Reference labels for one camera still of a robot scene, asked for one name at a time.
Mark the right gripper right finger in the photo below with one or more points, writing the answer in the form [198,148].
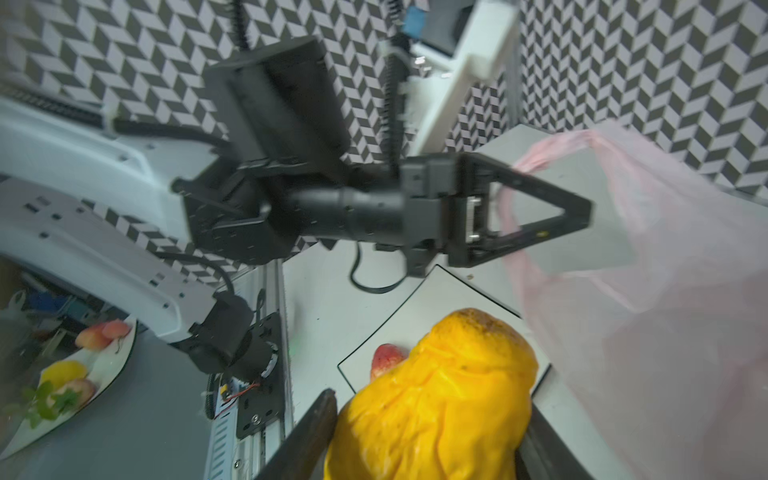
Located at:
[543,455]

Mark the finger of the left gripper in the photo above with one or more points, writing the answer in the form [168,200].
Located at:
[481,171]
[474,244]

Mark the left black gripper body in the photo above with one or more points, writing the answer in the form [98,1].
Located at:
[283,174]

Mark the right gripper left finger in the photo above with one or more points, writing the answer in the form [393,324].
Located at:
[300,454]

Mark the orange yellow fake mango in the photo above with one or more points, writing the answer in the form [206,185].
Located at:
[456,408]

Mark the red yellow fake apple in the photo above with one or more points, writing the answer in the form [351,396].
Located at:
[386,357]

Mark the pink plastic bag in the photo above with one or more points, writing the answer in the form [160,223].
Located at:
[666,348]

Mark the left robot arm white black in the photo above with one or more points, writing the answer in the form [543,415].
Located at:
[52,143]

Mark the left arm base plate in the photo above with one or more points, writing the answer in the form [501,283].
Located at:
[261,367]

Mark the aluminium rail front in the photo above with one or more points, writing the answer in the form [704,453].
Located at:
[227,456]

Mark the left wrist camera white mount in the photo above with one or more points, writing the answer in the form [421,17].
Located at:
[437,55]

